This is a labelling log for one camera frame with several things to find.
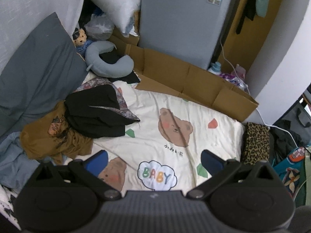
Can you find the clear plastic bag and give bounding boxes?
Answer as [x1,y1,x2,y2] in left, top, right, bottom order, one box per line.
[84,15,114,40]

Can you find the leopard print pants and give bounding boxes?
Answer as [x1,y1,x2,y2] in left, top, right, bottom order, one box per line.
[240,122,270,165]

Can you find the grey pillow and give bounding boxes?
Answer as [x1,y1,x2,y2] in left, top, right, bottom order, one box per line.
[0,12,89,139]

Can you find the pink plastic bag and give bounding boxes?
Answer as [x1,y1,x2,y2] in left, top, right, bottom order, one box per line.
[230,64,247,78]

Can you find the grey appliance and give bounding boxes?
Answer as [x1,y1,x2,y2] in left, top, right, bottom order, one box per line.
[137,0,236,71]

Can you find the grey-blue neck pillow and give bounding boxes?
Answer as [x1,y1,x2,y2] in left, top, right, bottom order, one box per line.
[85,41,135,78]

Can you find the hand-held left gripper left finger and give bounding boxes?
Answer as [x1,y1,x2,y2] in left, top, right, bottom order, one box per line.
[30,150,123,201]

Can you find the white pillow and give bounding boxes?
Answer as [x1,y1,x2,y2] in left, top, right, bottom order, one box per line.
[84,0,144,36]

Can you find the detergent bottle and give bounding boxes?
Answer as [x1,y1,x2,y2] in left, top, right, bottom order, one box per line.
[208,62,222,75]

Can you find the brown cardboard sheet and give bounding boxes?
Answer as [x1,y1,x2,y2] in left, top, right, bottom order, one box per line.
[108,27,259,123]

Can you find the blue denim garment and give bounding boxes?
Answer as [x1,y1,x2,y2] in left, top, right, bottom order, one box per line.
[0,131,49,190]

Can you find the bear printed bed sheet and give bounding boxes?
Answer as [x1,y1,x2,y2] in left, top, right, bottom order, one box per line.
[62,71,246,192]

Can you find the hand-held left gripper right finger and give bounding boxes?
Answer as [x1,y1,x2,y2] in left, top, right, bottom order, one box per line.
[186,150,280,199]

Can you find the brown printed t-shirt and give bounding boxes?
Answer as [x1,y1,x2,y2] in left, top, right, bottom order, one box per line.
[19,101,94,165]

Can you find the purple white packet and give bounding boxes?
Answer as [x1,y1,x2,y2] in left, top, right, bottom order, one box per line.
[219,72,246,89]

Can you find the black and white blanket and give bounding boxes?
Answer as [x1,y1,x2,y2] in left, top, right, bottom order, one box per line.
[0,183,22,231]

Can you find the folded black clothes pile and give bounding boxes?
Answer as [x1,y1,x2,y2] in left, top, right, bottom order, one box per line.
[268,99,311,151]

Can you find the green cloth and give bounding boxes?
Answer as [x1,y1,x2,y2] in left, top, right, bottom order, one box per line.
[295,155,311,207]

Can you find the teal printed bag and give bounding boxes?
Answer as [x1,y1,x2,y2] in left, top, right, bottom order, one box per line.
[272,146,308,199]

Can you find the black hanging clothes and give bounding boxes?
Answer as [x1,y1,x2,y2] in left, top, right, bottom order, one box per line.
[236,0,261,36]

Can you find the teddy bear toy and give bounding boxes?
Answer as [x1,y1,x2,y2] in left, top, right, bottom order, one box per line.
[72,28,94,56]

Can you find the white cable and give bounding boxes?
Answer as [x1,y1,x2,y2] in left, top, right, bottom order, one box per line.
[220,36,299,148]

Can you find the black garment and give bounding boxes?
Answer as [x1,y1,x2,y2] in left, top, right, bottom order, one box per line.
[64,78,141,139]

